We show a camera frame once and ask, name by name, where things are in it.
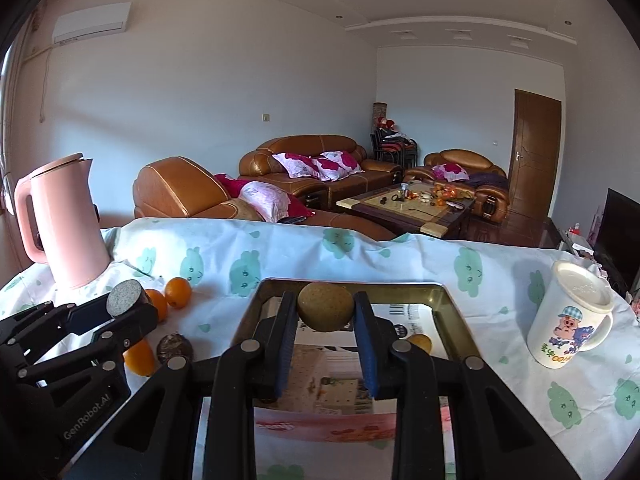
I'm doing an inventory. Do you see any black television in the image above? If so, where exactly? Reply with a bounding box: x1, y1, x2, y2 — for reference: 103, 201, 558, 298
592, 187, 640, 297

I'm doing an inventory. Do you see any white cartoon mug with lid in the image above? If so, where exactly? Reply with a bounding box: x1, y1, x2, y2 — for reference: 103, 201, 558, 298
526, 260, 616, 370

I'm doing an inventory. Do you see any purple blanket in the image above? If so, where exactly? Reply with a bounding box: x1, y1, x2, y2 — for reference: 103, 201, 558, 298
467, 171, 508, 188

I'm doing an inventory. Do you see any white air conditioner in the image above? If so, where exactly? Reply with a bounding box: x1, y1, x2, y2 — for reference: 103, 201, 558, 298
51, 1, 132, 45

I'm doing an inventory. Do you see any golden metal tray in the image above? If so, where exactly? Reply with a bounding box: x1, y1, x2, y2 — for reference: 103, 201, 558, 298
234, 277, 493, 443

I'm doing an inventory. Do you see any brown kiwi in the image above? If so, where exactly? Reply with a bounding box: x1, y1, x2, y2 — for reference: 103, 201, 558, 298
297, 282, 354, 333

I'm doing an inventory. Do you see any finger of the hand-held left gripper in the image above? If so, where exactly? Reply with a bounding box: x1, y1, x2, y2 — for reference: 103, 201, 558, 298
0, 301, 115, 363
17, 280, 160, 396

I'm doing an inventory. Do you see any brown wooden door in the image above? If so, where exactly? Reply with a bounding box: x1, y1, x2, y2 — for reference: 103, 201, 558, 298
507, 88, 562, 218

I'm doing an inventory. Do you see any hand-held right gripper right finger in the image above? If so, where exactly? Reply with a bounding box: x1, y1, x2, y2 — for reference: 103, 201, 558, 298
352, 290, 583, 480

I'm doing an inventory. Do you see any orange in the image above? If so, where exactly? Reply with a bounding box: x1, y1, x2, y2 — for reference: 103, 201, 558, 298
165, 277, 193, 309
123, 339, 157, 377
145, 289, 169, 322

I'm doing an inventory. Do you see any pale pink pillow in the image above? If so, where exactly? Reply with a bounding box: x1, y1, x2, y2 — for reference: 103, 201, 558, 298
238, 181, 292, 223

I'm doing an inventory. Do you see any pink floral pillow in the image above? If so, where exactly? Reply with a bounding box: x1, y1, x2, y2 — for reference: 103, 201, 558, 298
271, 152, 321, 179
432, 162, 471, 182
311, 157, 349, 182
320, 150, 363, 175

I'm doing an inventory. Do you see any stack of dark chairs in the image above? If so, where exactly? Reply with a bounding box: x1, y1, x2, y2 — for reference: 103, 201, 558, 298
370, 127, 418, 170

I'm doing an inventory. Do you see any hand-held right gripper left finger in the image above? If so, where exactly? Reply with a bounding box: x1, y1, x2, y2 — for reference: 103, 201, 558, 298
65, 290, 301, 480

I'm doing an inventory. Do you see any pink electric kettle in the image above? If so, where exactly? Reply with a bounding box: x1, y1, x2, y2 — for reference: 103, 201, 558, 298
13, 153, 112, 291

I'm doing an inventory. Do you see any dark brown round fruit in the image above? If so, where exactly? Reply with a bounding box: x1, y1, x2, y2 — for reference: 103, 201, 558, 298
156, 334, 194, 367

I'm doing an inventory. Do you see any brown leather three-seat sofa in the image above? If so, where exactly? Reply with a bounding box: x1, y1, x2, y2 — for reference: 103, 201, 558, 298
238, 135, 404, 211

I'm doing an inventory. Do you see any brown leather armchair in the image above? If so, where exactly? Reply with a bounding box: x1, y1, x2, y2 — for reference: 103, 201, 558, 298
403, 149, 511, 218
132, 156, 396, 242

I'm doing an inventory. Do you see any wooden coffee table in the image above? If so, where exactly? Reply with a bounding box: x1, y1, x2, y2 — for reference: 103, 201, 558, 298
336, 183, 477, 241

